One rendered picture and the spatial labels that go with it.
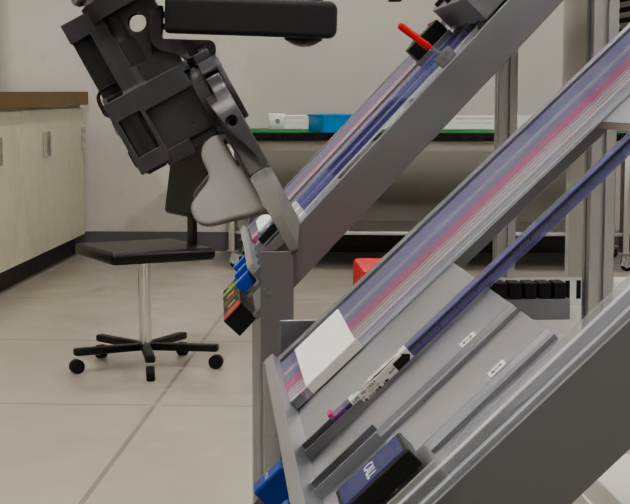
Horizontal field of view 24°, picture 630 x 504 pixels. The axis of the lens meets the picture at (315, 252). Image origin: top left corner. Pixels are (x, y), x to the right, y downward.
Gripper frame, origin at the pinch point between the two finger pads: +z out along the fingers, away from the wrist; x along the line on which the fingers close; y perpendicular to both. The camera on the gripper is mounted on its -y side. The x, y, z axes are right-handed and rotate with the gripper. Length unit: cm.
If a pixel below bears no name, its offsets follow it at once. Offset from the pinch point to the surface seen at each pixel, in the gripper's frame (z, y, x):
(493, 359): 13.0, -7.3, 5.6
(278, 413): 15.0, 8.7, -21.1
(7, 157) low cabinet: -32, 107, -631
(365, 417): 15.5, 2.2, -7.5
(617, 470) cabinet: 42, -17, -42
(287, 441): 14.9, 8.4, -10.3
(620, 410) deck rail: 15.1, -11.0, 21.0
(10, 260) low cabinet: 14, 131, -632
